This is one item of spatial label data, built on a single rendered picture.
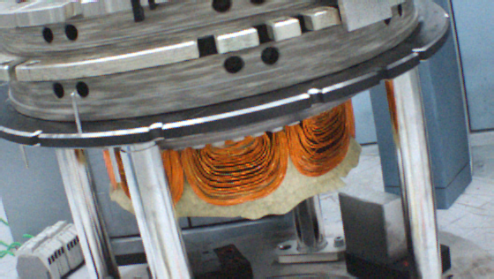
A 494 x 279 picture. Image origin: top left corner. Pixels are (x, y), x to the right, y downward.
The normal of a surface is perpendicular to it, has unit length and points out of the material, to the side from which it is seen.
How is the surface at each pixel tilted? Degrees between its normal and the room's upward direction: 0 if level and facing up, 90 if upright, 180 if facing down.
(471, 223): 0
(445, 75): 90
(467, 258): 0
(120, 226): 90
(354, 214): 90
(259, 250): 0
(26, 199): 90
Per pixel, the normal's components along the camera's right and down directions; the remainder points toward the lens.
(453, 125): 0.83, 0.02
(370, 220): -0.80, 0.33
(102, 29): -0.32, 0.36
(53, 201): -0.04, 0.32
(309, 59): 0.44, 0.21
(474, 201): -0.18, -0.93
